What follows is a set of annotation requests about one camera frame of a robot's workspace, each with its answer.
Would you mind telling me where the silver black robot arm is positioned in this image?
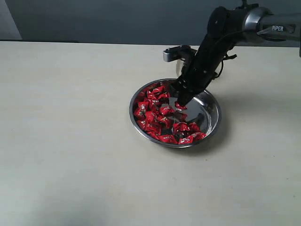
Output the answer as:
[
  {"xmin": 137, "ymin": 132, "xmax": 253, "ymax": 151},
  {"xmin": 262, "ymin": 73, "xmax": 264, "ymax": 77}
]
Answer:
[{"xmin": 164, "ymin": 1, "xmax": 301, "ymax": 106}]

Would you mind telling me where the red candy front bottom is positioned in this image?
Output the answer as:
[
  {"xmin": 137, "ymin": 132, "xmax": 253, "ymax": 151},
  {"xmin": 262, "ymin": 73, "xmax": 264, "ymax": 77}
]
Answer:
[{"xmin": 178, "ymin": 136, "xmax": 193, "ymax": 145}]

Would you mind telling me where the black camera cable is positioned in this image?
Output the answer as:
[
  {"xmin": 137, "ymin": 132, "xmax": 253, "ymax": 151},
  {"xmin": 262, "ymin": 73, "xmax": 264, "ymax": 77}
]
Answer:
[{"xmin": 211, "ymin": 28, "xmax": 247, "ymax": 78}]

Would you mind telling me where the small steel cup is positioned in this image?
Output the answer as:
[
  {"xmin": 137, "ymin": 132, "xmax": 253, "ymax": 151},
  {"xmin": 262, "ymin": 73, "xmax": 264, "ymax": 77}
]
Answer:
[{"xmin": 176, "ymin": 58, "xmax": 188, "ymax": 77}]

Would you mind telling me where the red candy top left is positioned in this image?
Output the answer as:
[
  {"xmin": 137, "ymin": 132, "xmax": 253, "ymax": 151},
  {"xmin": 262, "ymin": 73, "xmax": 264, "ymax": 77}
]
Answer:
[{"xmin": 146, "ymin": 86, "xmax": 170, "ymax": 100}]

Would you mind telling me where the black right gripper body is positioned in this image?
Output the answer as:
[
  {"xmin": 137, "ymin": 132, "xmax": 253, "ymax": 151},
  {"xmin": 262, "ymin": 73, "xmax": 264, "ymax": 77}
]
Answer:
[{"xmin": 177, "ymin": 37, "xmax": 235, "ymax": 94}]

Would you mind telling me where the red candy left edge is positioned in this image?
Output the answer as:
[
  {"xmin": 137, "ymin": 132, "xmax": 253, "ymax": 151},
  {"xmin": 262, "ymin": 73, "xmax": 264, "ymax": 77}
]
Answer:
[{"xmin": 134, "ymin": 101, "xmax": 149, "ymax": 120}]

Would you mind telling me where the round steel plate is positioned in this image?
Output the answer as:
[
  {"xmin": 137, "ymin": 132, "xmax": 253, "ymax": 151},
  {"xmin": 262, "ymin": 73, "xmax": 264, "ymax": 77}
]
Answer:
[{"xmin": 129, "ymin": 78, "xmax": 222, "ymax": 148}]

